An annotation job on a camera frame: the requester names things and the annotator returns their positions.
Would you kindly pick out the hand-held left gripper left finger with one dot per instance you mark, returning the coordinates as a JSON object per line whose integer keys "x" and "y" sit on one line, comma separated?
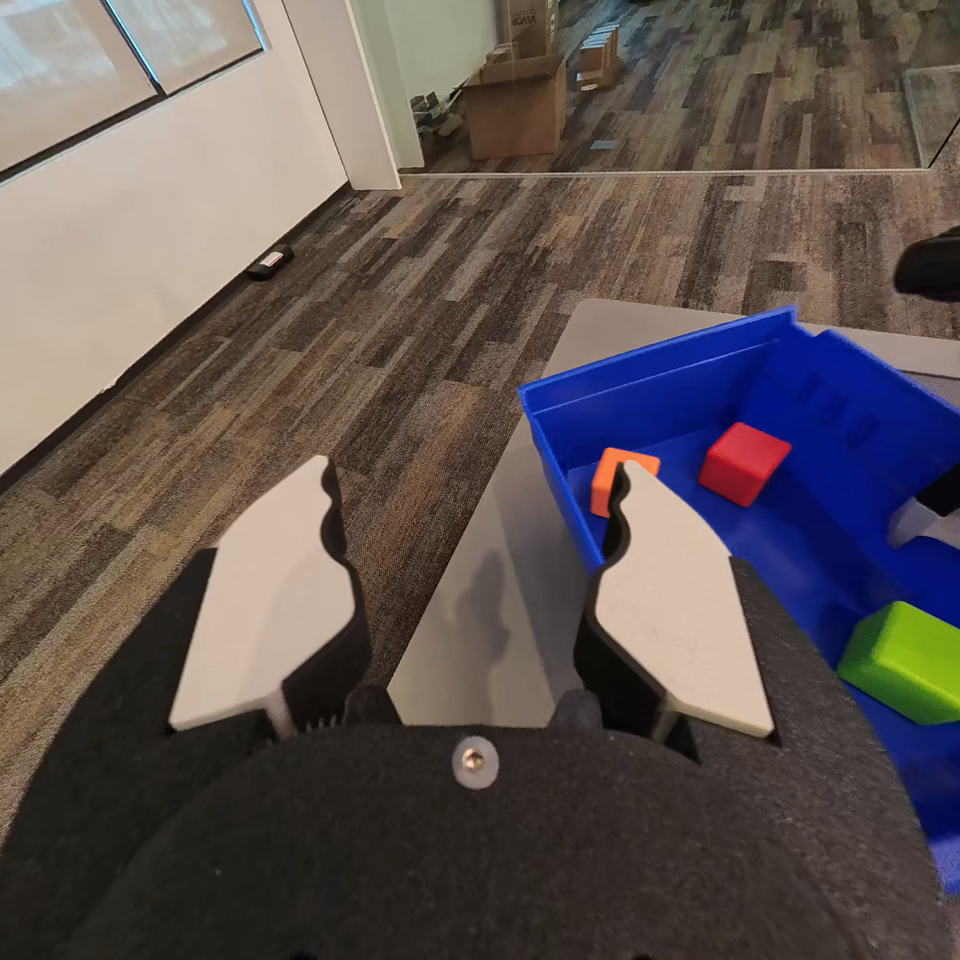
{"x": 270, "y": 608}

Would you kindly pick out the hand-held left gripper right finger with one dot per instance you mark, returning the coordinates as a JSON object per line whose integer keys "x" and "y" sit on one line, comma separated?
{"x": 683, "y": 615}

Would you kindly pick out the orange magnetic cube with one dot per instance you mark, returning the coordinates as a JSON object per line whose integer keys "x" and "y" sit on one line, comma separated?
{"x": 608, "y": 480}

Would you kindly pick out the stacked cardboard boxes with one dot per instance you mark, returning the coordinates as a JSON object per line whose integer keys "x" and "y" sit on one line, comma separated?
{"x": 518, "y": 98}

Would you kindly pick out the red magnetic cube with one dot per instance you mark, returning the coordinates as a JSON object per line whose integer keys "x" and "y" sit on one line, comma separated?
{"x": 744, "y": 462}

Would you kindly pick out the black floor device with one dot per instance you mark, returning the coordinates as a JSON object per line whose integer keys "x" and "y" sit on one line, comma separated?
{"x": 270, "y": 266}

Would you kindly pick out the window with roller blind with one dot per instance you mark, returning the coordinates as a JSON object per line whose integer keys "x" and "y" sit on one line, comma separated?
{"x": 105, "y": 60}

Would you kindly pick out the green magnetic cube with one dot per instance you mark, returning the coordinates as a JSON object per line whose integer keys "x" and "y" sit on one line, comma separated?
{"x": 908, "y": 663}

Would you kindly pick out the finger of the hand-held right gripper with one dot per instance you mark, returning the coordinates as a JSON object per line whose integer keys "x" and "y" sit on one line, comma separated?
{"x": 933, "y": 263}
{"x": 930, "y": 518}

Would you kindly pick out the blue plastic bin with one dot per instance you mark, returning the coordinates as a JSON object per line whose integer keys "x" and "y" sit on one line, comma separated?
{"x": 825, "y": 390}

